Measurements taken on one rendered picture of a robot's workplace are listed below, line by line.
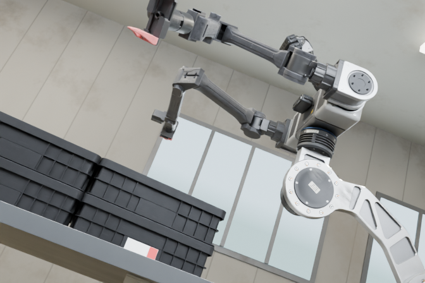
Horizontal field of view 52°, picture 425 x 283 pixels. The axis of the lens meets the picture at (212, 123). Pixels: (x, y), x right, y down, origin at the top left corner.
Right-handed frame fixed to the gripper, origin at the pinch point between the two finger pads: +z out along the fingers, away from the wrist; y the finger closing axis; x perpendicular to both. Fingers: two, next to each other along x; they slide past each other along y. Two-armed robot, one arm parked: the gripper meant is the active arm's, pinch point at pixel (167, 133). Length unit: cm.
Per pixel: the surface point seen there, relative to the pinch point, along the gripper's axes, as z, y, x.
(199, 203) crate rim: -95, 53, 21
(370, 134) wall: 164, -141, 183
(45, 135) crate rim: -103, 52, -25
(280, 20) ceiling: 66, -154, 46
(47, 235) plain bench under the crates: -122, 77, -8
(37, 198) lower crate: -102, 68, -19
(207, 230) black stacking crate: -93, 59, 26
